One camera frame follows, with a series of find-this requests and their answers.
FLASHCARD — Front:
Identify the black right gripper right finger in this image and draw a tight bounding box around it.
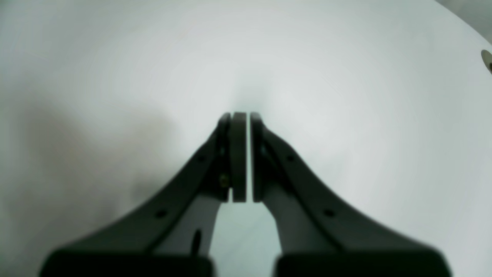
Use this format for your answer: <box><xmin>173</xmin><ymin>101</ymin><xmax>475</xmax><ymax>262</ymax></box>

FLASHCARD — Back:
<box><xmin>250</xmin><ymin>113</ymin><xmax>452</xmax><ymax>277</ymax></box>

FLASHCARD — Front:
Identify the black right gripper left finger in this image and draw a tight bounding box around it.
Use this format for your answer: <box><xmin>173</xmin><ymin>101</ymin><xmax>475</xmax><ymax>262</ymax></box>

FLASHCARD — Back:
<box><xmin>39</xmin><ymin>112</ymin><xmax>247</xmax><ymax>277</ymax></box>

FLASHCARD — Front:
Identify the left table grommet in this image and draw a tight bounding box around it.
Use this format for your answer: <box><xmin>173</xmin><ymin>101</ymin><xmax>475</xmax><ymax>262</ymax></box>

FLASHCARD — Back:
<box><xmin>481</xmin><ymin>49</ymin><xmax>492</xmax><ymax>73</ymax></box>

